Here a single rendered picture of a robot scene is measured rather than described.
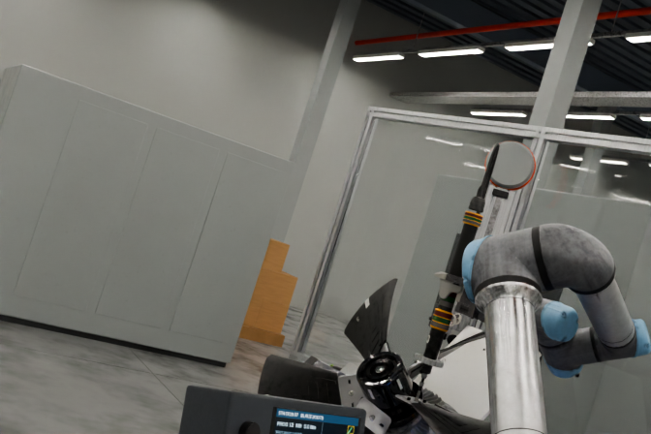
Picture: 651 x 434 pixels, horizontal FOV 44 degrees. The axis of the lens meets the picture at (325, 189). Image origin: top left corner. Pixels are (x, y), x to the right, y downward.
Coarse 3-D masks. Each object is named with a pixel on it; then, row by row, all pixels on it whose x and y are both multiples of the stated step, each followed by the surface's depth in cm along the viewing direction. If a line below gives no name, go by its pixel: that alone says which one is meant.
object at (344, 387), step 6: (342, 378) 201; (348, 378) 201; (354, 378) 200; (342, 384) 201; (348, 384) 201; (354, 384) 200; (342, 390) 201; (348, 390) 200; (354, 390) 200; (360, 390) 199; (342, 396) 201; (348, 396) 200; (354, 396) 200; (360, 396) 199; (342, 402) 201; (348, 402) 200; (354, 402) 200
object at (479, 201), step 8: (480, 192) 191; (472, 200) 191; (480, 200) 191; (472, 208) 191; (480, 208) 190; (432, 328) 190; (432, 336) 189; (440, 336) 189; (432, 344) 189; (440, 344) 189; (424, 352) 190; (432, 352) 189; (424, 368) 189
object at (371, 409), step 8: (360, 400) 192; (368, 408) 191; (376, 408) 192; (368, 416) 190; (376, 416) 191; (384, 416) 192; (368, 424) 189; (376, 424) 190; (384, 424) 191; (376, 432) 189; (384, 432) 189
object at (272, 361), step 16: (272, 368) 211; (288, 368) 209; (304, 368) 206; (320, 368) 204; (272, 384) 209; (288, 384) 207; (304, 384) 205; (320, 384) 203; (336, 384) 201; (320, 400) 202; (336, 400) 201
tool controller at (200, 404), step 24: (192, 408) 112; (216, 408) 108; (240, 408) 108; (264, 408) 110; (288, 408) 113; (312, 408) 116; (336, 408) 119; (360, 408) 123; (192, 432) 111; (216, 432) 107; (240, 432) 107; (264, 432) 110; (288, 432) 112; (312, 432) 115; (336, 432) 118; (360, 432) 122
